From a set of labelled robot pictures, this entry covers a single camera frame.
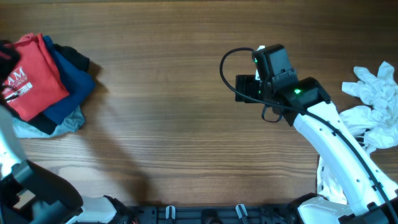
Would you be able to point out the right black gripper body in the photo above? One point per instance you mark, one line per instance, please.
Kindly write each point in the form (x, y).
(245, 88)

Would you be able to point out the red printed t-shirt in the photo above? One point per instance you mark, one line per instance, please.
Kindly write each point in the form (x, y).
(34, 84)

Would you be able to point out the white printed t-shirt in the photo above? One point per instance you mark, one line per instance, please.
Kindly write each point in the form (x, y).
(374, 123)

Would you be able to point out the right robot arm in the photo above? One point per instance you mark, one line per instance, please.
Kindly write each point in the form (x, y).
(371, 197)

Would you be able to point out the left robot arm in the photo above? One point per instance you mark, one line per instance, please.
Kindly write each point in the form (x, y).
(32, 194)

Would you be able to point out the black folded garment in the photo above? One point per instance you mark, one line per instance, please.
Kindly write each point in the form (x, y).
(43, 123)

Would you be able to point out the light blue denim garment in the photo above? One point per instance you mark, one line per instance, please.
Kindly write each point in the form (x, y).
(71, 124)

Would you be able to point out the blue folded shirt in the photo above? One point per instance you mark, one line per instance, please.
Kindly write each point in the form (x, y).
(73, 68)

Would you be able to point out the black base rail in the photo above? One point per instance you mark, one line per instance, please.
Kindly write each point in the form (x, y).
(238, 214)

